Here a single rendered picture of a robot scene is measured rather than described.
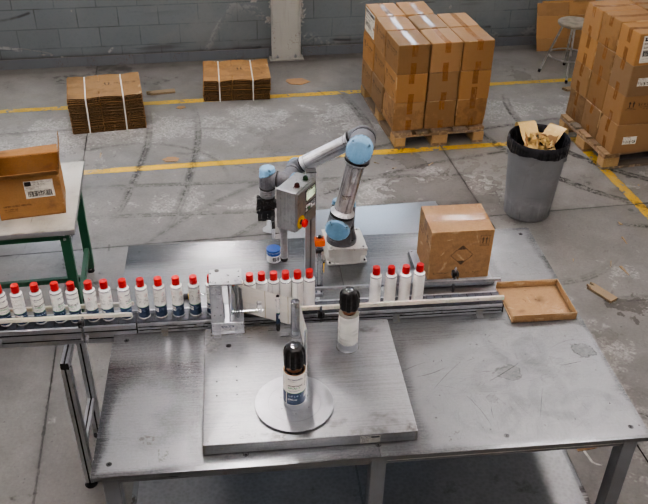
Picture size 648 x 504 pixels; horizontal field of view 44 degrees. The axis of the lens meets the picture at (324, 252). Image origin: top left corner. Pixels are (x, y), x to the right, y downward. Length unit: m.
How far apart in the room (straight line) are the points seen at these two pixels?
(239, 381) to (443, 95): 4.18
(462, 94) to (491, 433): 4.23
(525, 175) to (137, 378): 3.43
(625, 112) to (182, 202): 3.53
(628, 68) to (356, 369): 4.09
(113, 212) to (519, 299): 3.33
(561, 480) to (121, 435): 1.98
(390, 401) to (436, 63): 4.08
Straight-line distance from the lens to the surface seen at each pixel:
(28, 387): 4.76
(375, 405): 3.18
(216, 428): 3.10
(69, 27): 8.78
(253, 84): 7.76
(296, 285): 3.51
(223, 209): 6.06
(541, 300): 3.91
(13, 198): 4.64
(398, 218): 4.38
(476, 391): 3.37
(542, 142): 5.94
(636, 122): 6.96
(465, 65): 6.90
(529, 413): 3.33
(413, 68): 6.74
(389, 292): 3.60
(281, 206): 3.35
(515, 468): 3.95
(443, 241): 3.78
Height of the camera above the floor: 3.12
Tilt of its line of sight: 34 degrees down
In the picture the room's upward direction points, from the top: 1 degrees clockwise
